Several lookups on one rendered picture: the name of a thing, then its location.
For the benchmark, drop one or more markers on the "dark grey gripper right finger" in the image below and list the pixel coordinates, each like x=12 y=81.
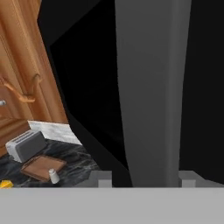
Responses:
x=186 y=178

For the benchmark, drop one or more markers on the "brown wooden cutting board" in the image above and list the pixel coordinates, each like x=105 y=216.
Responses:
x=42 y=166

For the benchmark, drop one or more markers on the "wooden cupboard door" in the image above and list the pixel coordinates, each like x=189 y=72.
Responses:
x=26 y=43

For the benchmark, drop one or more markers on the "white condiment shaker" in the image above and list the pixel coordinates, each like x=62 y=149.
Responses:
x=53 y=176

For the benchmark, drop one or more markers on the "small silver knob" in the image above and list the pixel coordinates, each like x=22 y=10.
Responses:
x=2 y=103

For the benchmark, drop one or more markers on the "grey toaster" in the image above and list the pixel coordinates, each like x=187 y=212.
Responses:
x=26 y=145

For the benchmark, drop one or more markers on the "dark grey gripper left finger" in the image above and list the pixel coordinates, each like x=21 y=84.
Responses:
x=100 y=178

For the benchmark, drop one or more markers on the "yellow cheese wedge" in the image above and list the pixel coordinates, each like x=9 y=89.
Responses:
x=5 y=184

